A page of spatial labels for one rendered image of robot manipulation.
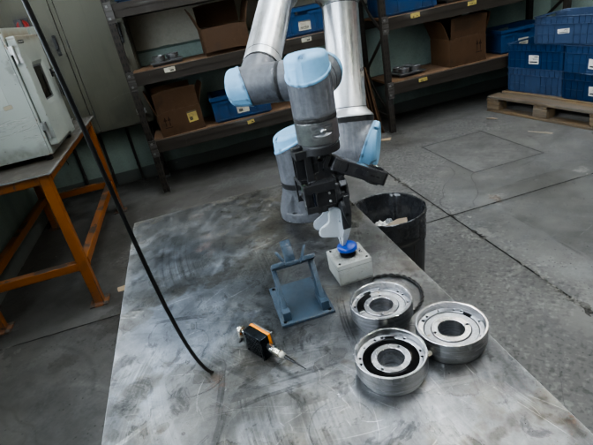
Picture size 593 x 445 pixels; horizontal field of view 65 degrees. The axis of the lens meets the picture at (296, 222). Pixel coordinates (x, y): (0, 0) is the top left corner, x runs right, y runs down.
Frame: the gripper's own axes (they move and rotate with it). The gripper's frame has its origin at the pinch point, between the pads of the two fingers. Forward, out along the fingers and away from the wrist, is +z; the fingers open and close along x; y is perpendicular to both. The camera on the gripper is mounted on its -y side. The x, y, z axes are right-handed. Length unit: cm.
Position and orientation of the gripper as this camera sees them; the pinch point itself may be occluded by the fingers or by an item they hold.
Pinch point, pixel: (345, 237)
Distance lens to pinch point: 91.0
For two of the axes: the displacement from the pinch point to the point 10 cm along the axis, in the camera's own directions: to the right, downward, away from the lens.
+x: 2.5, 3.8, -8.9
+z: 1.8, 8.8, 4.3
